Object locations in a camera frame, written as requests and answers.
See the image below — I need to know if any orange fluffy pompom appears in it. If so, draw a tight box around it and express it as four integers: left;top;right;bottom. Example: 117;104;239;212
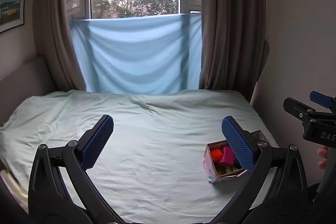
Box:
210;148;223;164

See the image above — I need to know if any green tissue pack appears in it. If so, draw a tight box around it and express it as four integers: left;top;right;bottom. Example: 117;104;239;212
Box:
225;166;239;174

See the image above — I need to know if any person's right hand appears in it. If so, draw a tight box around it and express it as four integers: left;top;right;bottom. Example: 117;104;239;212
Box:
317;145;328;170

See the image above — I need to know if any pink patterned cardboard box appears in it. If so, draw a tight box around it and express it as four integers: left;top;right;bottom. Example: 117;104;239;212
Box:
203;130;272;184

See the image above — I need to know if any right brown curtain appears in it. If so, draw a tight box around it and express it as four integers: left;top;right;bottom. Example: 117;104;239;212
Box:
199;0;269;101

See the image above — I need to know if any brown curtain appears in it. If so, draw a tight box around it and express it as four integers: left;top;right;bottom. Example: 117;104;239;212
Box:
199;0;269;101
32;0;86;91

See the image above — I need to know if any light green bed sheet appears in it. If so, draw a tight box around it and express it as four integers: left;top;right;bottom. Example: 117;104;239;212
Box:
1;90;277;223

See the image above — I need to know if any beige headboard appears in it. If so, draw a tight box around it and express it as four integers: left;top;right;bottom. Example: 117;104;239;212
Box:
1;56;56;124

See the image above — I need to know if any left brown curtain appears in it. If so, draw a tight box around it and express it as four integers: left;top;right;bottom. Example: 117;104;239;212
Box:
32;0;86;91

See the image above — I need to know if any light blue hanging cloth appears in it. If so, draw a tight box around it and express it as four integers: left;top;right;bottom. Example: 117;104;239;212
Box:
70;13;202;95

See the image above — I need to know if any framed wall picture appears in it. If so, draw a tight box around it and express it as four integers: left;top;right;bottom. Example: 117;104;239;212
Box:
0;0;25;33

